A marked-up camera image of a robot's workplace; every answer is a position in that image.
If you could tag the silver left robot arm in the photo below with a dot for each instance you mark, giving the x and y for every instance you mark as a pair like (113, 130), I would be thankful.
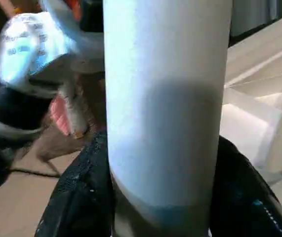
(32, 49)

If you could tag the grey-brown curtain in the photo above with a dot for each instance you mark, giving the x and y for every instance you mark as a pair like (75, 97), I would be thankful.
(254, 17)

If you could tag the white plastic table leg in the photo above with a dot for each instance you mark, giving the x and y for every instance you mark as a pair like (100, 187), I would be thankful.
(165, 98)

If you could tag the white plastic table top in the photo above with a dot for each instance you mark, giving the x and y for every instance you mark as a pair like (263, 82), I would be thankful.
(261, 98)

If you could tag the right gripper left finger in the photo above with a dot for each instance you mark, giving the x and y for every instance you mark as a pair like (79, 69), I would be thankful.
(86, 197)

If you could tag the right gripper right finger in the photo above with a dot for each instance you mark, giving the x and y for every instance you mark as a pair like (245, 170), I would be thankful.
(244, 202)

